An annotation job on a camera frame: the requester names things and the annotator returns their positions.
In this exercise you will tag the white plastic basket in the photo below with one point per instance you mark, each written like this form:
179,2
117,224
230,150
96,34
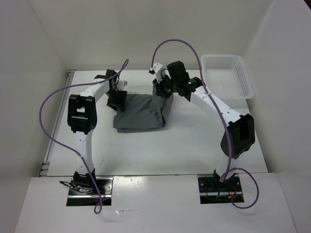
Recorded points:
226,76

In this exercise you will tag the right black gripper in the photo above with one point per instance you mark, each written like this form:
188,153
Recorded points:
159,87

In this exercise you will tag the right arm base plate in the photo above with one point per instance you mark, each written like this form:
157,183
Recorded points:
211,191

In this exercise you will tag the grey shorts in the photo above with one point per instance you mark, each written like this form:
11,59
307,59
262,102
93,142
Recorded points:
143,113

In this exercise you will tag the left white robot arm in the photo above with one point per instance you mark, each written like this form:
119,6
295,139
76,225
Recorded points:
82,120

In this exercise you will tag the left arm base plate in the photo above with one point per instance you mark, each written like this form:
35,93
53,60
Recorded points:
79,196

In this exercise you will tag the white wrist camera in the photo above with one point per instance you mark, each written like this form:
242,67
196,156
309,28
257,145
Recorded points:
156,69
122,84

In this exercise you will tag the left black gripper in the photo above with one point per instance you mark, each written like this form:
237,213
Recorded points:
120,102

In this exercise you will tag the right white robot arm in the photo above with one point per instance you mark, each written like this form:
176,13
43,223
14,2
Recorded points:
239,130

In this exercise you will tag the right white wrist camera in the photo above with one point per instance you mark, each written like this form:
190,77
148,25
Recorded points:
156,69

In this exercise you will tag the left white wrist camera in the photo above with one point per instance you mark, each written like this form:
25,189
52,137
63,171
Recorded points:
122,84

